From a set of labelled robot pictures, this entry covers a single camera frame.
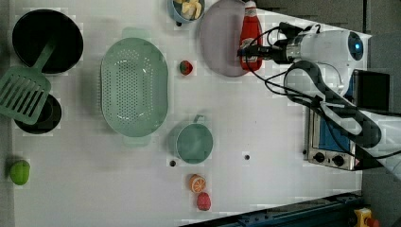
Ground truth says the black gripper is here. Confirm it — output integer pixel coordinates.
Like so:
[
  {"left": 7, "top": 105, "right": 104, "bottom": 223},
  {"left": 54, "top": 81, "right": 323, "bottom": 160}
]
[{"left": 237, "top": 44, "right": 294, "bottom": 64}]

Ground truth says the red ketchup bottle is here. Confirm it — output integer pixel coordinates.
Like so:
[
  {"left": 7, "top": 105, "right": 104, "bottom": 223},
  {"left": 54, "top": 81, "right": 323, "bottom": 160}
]
[{"left": 239, "top": 0, "right": 263, "bottom": 71}]

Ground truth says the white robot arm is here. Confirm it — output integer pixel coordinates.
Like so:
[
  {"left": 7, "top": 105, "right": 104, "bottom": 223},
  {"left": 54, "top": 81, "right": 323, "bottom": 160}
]
[{"left": 237, "top": 30, "right": 401, "bottom": 177}]

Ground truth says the lilac plate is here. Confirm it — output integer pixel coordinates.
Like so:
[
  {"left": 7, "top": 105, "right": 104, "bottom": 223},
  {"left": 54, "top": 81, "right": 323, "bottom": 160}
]
[{"left": 200, "top": 0, "right": 246, "bottom": 78}]

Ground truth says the red strawberry toy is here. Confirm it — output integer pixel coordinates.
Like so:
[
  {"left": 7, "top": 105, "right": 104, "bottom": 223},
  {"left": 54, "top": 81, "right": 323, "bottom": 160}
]
[{"left": 179, "top": 61, "right": 193, "bottom": 76}]

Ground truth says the peeled banana toy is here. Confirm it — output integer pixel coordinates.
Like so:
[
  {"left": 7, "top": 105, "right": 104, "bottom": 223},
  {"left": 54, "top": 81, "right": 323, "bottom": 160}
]
[{"left": 174, "top": 0, "right": 202, "bottom": 20}]

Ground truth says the blue bowl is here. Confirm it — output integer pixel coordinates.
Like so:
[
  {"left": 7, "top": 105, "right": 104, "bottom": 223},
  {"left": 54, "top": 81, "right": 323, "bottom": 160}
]
[{"left": 167, "top": 0, "right": 205, "bottom": 24}]

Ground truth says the toaster oven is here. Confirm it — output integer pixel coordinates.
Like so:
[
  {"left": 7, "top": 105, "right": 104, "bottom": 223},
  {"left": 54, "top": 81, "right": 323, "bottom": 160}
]
[{"left": 304, "top": 70, "right": 390, "bottom": 171}]

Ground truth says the green oval colander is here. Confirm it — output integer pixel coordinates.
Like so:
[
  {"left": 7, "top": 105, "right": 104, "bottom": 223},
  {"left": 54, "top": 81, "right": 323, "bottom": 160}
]
[{"left": 100, "top": 27, "right": 168, "bottom": 147}]

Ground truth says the orange slice toy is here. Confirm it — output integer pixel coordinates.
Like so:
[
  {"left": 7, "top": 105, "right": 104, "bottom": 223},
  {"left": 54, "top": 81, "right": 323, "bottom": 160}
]
[{"left": 189, "top": 174, "right": 206, "bottom": 193}]

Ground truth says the red fruit toy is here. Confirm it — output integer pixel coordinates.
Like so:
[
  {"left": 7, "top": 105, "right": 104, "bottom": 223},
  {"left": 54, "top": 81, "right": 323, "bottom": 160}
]
[{"left": 197, "top": 192, "right": 211, "bottom": 211}]

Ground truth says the red emergency stop button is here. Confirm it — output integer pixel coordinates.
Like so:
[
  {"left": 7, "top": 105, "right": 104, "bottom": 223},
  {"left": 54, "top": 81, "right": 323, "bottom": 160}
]
[{"left": 354, "top": 208, "right": 380, "bottom": 227}]

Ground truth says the small black pot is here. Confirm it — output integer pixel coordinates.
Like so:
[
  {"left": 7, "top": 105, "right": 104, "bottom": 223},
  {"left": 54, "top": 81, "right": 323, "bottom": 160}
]
[{"left": 15, "top": 95, "right": 62, "bottom": 134}]

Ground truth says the large black pan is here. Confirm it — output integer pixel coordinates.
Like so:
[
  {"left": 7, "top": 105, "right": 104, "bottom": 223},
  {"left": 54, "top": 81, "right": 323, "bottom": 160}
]
[{"left": 12, "top": 9, "right": 83, "bottom": 74}]

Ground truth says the green slotted spatula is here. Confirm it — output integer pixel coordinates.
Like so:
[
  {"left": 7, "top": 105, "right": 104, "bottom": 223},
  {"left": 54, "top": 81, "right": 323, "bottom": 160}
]
[{"left": 0, "top": 38, "right": 56, "bottom": 125}]

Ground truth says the green pear toy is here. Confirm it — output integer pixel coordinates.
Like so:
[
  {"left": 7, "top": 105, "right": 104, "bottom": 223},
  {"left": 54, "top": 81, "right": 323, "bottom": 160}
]
[{"left": 9, "top": 160, "right": 30, "bottom": 185}]

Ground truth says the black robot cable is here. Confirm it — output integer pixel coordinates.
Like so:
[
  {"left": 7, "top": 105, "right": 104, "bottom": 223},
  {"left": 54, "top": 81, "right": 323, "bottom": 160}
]
[{"left": 244, "top": 22, "right": 401, "bottom": 160}]

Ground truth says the green cup with handle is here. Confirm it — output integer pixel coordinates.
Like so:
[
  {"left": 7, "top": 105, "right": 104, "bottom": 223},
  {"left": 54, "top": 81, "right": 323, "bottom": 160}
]
[{"left": 173, "top": 114, "right": 214, "bottom": 165}]

